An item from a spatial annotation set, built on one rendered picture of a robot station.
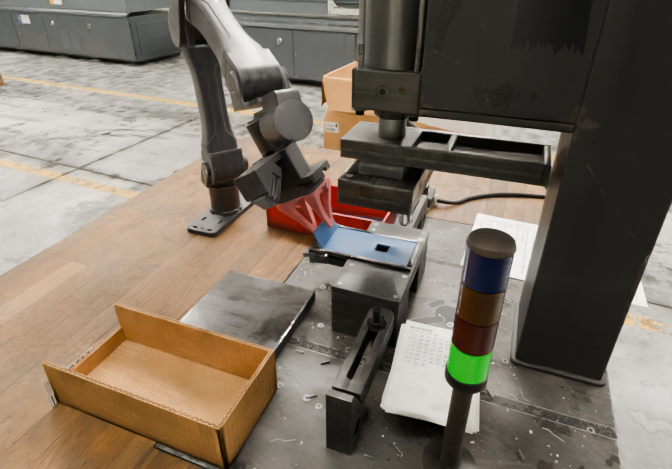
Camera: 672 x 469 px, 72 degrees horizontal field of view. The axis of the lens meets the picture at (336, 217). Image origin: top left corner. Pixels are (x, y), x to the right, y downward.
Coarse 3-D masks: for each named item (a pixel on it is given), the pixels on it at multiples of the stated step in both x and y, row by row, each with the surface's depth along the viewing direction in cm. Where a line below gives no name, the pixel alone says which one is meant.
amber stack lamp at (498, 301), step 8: (464, 288) 39; (464, 296) 39; (472, 296) 38; (480, 296) 38; (488, 296) 38; (496, 296) 38; (504, 296) 39; (464, 304) 39; (472, 304) 39; (480, 304) 38; (488, 304) 38; (496, 304) 38; (464, 312) 40; (472, 312) 39; (480, 312) 39; (488, 312) 39; (496, 312) 39; (464, 320) 40; (472, 320) 39; (480, 320) 39; (488, 320) 39; (496, 320) 40
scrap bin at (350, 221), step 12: (336, 192) 101; (276, 204) 94; (336, 204) 102; (276, 216) 95; (288, 216) 94; (336, 216) 90; (348, 216) 89; (372, 216) 100; (384, 216) 99; (396, 216) 97; (288, 228) 96; (300, 228) 94; (360, 228) 89
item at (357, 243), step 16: (320, 224) 75; (336, 224) 79; (320, 240) 74; (336, 240) 76; (352, 240) 76; (368, 240) 76; (384, 240) 76; (400, 240) 76; (368, 256) 72; (384, 256) 72; (400, 256) 72
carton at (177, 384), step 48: (144, 336) 66; (192, 336) 62; (48, 384) 57; (96, 384) 53; (144, 384) 61; (192, 384) 61; (240, 384) 61; (144, 432) 54; (192, 432) 50; (240, 432) 53
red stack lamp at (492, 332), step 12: (456, 312) 41; (456, 324) 41; (468, 324) 40; (456, 336) 42; (468, 336) 40; (480, 336) 40; (492, 336) 40; (468, 348) 41; (480, 348) 41; (492, 348) 42
